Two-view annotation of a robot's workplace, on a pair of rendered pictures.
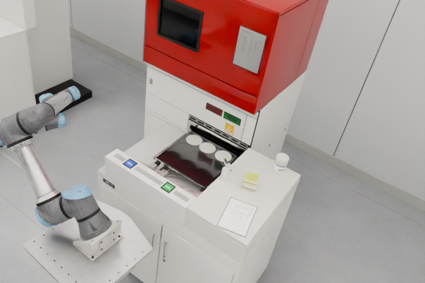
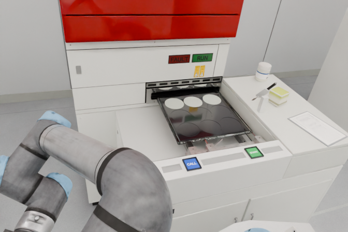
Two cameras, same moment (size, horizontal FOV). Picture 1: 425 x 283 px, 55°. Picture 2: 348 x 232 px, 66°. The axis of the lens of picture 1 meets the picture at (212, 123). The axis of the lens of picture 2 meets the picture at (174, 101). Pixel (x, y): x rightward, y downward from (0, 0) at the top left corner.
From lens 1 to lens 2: 1.75 m
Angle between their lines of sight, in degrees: 40
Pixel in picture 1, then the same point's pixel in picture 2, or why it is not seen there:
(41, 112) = (155, 171)
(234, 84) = (213, 11)
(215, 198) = (285, 128)
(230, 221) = (323, 134)
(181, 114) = (134, 88)
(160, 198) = (255, 170)
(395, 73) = not seen: outside the picture
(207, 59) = not seen: outside the picture
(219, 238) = (327, 157)
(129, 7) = not seen: outside the picture
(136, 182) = (217, 177)
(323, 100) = not seen: hidden behind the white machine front
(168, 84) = (109, 60)
